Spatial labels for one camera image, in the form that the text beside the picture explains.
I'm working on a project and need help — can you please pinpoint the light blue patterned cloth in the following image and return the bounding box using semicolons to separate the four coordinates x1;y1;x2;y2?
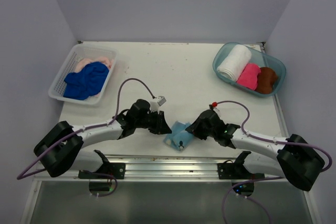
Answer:
163;121;194;152

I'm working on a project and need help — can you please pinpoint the pink cloth in basket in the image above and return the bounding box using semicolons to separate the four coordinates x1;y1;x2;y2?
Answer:
74;56;114;73

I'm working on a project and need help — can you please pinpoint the pink rolled towel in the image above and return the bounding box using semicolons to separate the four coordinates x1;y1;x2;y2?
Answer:
236;63;261;90

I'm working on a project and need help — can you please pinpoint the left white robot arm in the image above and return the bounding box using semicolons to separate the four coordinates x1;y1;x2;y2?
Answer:
34;97;172;178

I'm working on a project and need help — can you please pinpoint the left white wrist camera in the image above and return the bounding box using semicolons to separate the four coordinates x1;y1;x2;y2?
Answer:
150;96;166;112

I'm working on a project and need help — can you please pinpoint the brown rolled towel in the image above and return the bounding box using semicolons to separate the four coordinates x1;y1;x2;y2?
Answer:
255;67;278;94

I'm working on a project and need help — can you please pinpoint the teal transparent plastic bin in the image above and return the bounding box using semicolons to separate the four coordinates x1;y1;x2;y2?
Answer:
212;42;286;98

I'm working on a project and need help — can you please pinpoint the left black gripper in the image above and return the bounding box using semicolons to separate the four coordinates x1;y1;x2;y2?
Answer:
135;109;172;134

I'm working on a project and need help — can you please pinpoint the white towel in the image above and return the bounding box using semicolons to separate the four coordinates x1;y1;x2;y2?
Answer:
216;45;251;82

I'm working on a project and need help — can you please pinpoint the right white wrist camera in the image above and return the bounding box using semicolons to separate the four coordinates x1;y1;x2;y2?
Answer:
209;102;220;115

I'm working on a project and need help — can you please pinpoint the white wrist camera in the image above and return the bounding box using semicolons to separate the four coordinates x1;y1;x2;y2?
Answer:
150;96;166;112
209;102;220;115

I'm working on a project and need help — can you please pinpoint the aluminium mounting rail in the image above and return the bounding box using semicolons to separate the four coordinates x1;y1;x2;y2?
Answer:
33;153;285;180

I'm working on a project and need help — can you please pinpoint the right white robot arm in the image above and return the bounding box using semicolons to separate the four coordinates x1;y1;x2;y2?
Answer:
186;109;325;191

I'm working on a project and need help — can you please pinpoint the dark blue cloth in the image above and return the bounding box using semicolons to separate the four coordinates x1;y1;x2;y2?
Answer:
63;62;109;100

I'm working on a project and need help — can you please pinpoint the white plastic laundry basket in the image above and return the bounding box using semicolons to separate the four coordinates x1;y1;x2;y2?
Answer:
48;44;119;105

